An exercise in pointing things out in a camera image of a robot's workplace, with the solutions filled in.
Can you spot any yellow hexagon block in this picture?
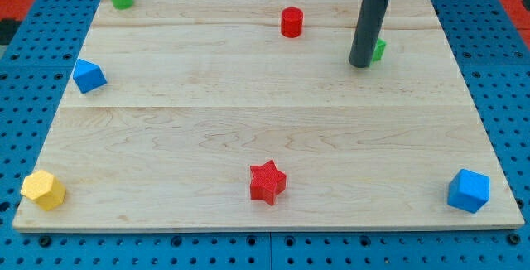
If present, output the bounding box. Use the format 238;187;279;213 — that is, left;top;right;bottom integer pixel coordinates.
20;170;66;211

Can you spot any red star block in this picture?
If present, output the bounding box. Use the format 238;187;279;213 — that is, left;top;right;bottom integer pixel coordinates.
249;160;287;205

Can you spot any light wooden board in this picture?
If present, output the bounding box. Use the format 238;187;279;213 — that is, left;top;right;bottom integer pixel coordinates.
12;0;524;233

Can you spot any red cylinder block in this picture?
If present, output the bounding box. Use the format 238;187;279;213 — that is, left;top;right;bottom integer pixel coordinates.
280;7;304;38

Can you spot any small green block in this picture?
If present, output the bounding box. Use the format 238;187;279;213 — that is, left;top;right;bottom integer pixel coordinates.
372;38;387;62

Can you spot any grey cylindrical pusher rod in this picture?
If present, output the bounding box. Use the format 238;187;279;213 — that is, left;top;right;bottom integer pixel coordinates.
349;0;389;68

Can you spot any blue triangular prism block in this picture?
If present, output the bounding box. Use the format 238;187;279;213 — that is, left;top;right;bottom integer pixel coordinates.
73;59;107;94

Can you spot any blue cube block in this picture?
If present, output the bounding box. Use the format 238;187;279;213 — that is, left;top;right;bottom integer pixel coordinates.
446;169;490;214

